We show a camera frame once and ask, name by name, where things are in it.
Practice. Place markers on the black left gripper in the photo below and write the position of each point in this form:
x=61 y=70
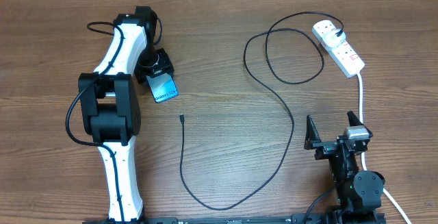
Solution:
x=164 y=66

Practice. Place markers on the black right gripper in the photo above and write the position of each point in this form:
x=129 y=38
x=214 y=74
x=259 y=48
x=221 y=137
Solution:
x=325 y=148

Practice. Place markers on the blue Samsung Galaxy phone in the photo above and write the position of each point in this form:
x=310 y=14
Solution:
x=162 y=87

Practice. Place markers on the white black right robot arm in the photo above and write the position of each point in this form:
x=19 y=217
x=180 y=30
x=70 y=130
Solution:
x=358 y=192

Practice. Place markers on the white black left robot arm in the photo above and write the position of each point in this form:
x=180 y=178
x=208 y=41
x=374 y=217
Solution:
x=110 y=108

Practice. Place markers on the white USB charger adapter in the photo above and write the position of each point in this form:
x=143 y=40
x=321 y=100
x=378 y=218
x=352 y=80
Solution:
x=334 y=38

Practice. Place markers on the white power strip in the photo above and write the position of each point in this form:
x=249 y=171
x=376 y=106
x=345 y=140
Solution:
x=344 y=55

